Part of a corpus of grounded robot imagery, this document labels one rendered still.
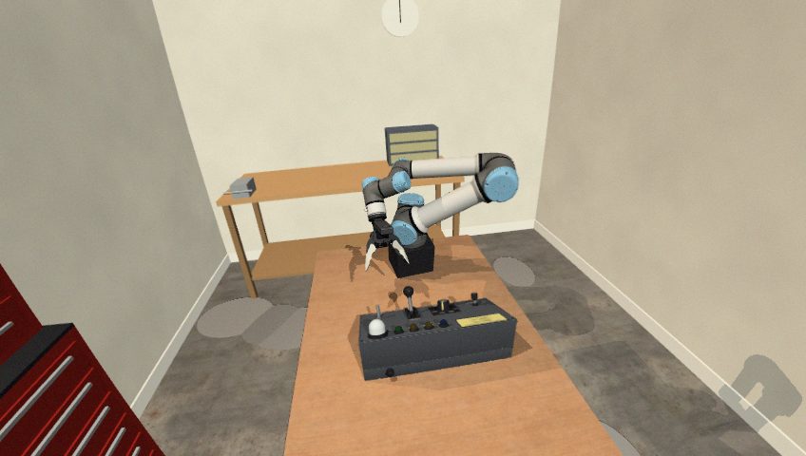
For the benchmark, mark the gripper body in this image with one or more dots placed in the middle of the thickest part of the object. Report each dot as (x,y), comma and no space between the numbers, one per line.
(379,240)

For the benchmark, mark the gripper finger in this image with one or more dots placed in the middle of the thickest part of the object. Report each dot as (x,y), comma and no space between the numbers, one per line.
(396,244)
(369,250)

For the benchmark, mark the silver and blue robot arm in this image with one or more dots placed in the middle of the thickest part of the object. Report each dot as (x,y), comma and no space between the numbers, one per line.
(499,175)

